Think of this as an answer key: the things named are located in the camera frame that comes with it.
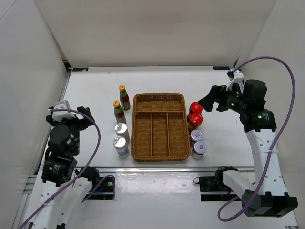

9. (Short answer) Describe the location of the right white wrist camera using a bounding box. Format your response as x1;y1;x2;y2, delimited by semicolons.
226;69;244;92

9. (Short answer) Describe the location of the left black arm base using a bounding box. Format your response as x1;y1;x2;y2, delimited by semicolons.
82;175;115;202

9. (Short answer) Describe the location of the brown wicker divided basket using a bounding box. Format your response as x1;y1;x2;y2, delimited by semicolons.
131;93;190;162

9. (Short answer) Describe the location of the front aluminium rail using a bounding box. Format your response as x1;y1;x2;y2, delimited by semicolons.
26;167;255;173

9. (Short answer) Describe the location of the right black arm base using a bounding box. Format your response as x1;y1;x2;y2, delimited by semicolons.
193;167;240;202

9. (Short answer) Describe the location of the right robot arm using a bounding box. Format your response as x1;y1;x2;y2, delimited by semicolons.
198;80;298;218

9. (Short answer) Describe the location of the aluminium rail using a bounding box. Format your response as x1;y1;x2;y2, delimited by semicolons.
34;60;71;175
26;167;255;173

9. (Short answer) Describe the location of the white-lid sauce jar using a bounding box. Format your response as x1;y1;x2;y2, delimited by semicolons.
190;129;203;148
191;141;207;159

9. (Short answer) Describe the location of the left aluminium rail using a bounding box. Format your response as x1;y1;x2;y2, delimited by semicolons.
34;60;71;175

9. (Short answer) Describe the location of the green sauce bottle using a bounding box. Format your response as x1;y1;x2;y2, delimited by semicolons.
113;100;126;124
119;84;131;110

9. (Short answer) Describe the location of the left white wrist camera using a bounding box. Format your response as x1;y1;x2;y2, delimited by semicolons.
51;100;75;122

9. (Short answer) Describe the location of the red-lid sauce jar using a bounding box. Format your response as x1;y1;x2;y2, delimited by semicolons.
189;102;203;114
188;113;203;133

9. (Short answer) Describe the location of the silver-capped seasoning shaker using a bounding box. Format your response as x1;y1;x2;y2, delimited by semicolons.
115;123;130;144
113;136;130;157

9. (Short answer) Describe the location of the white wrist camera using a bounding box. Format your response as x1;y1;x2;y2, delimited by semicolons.
226;69;244;92
51;100;75;122

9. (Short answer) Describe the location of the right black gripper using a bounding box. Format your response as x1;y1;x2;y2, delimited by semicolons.
198;83;248;114

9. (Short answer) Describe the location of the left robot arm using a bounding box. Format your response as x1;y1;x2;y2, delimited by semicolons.
33;103;95;229

